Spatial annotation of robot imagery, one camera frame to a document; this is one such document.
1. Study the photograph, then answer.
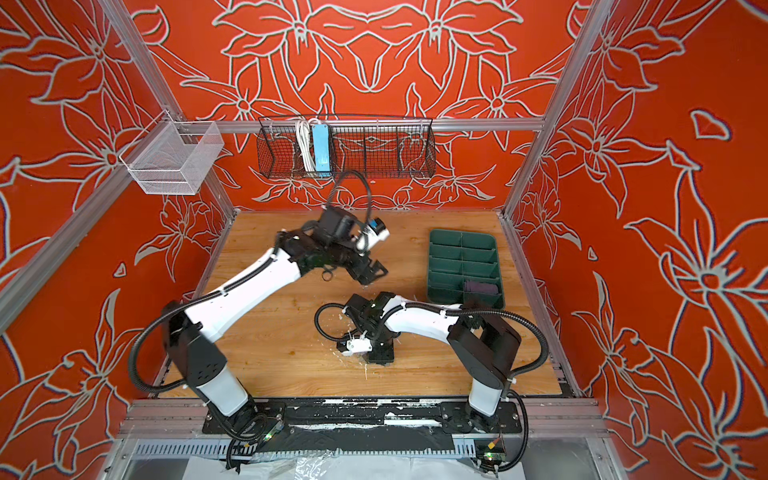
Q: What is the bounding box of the green divided tray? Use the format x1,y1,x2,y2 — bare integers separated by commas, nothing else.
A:
426,229,505,309

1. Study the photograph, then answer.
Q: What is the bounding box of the black wire wall basket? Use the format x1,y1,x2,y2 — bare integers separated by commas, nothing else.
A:
256,115,437,179

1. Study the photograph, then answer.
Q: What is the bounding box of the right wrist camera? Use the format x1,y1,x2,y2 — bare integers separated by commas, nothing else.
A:
336,337,373,356

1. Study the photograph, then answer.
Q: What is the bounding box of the clear plastic wall bin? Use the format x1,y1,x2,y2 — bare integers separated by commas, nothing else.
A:
119,120,224,195

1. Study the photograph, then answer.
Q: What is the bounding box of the purple sock with yellow cuff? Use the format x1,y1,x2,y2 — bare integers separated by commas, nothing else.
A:
463,280,500,295

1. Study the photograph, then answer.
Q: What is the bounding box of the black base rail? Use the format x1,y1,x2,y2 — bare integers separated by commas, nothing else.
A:
201,395,523,436

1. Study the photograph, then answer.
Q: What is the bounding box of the light blue box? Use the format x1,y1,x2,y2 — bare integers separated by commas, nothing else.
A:
312,123,331,177

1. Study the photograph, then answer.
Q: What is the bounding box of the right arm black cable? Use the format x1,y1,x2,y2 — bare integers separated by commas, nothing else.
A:
313,301,551,472

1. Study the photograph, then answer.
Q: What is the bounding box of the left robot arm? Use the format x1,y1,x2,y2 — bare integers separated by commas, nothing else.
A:
163,219,389,420

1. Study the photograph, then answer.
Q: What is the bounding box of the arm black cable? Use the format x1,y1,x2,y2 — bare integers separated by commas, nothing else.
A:
313,301,551,472
128,169,376,394

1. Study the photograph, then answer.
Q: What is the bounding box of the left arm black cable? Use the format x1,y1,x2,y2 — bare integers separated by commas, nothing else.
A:
128,169,376,394

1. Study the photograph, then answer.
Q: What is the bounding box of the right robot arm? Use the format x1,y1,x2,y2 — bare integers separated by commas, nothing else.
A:
336,292,526,431

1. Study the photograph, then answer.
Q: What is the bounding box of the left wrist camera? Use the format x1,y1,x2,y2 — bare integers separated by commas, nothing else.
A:
355,218,390,254

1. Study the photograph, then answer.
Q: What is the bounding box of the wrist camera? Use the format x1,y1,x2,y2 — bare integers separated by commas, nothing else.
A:
355,218,390,254
336,337,373,356

